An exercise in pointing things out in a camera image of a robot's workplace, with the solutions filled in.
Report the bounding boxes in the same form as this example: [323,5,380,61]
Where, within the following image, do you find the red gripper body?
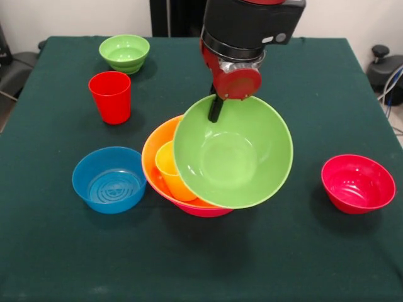
[200,39,263,101]

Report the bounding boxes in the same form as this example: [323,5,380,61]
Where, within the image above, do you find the large green bowl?
[173,93,294,210]

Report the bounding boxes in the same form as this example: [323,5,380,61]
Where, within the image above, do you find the large orange bowl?
[141,115,226,209]

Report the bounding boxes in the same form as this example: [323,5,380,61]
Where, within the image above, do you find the yellow cup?
[155,140,198,203]

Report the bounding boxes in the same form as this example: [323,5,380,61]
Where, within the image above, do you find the red cup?
[88,70,132,125]

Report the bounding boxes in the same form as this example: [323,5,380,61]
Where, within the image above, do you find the black cabinet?
[150,0,208,38]

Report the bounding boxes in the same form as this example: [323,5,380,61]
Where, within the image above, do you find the small green bowl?
[98,34,150,76]

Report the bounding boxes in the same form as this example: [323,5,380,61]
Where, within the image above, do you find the dark green tablecloth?
[0,36,403,302]

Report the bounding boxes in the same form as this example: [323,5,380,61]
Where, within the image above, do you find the blue bowl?
[72,146,148,215]

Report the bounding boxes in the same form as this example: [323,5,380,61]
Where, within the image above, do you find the black equipment base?
[366,45,403,94]

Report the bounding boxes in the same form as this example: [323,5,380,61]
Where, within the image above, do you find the red bowl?
[321,154,397,215]

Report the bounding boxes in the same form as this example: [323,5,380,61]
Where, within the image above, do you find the black chair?
[0,21,47,101]

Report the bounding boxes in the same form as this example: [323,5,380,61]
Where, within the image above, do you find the blue and white cables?
[377,64,403,108]

